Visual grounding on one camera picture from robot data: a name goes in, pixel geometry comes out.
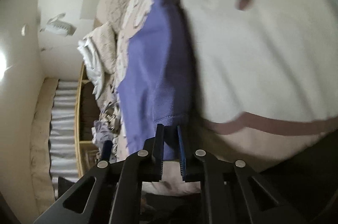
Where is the lavender crumpled garment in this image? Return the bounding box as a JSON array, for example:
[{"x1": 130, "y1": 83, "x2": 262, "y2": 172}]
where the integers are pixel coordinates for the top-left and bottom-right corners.
[{"x1": 91, "y1": 120, "x2": 117, "y2": 154}]

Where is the purple sweatshirt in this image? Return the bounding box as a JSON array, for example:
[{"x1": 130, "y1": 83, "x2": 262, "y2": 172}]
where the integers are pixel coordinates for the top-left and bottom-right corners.
[{"x1": 116, "y1": 0, "x2": 197, "y2": 162}]

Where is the white crumpled cloth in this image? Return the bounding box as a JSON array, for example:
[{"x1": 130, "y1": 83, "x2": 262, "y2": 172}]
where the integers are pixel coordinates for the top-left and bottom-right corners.
[{"x1": 77, "y1": 35, "x2": 106, "y2": 99}]

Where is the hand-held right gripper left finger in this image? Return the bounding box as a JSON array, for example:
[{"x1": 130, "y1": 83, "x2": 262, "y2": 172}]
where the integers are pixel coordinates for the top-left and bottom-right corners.
[{"x1": 34, "y1": 124, "x2": 165, "y2": 224}]

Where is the white bed sheet pink stripe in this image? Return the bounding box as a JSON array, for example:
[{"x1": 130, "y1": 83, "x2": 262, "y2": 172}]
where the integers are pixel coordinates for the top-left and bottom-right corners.
[{"x1": 143, "y1": 0, "x2": 338, "y2": 195}]

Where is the beige pillow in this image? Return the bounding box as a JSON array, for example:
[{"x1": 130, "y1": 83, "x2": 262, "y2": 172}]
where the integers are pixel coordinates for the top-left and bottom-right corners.
[{"x1": 88, "y1": 22, "x2": 118, "y2": 75}]

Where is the white wall air conditioner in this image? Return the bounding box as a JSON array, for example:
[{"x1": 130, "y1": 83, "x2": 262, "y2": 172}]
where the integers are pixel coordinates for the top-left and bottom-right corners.
[{"x1": 40, "y1": 12, "x2": 77, "y2": 37}]

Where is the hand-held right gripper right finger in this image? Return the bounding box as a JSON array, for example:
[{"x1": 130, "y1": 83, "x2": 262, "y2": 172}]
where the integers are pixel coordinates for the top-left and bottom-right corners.
[{"x1": 177, "y1": 125, "x2": 308, "y2": 224}]

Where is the white pleated curtain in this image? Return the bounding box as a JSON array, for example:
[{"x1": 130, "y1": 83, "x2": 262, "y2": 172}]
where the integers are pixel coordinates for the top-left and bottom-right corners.
[{"x1": 49, "y1": 80, "x2": 80, "y2": 199}]

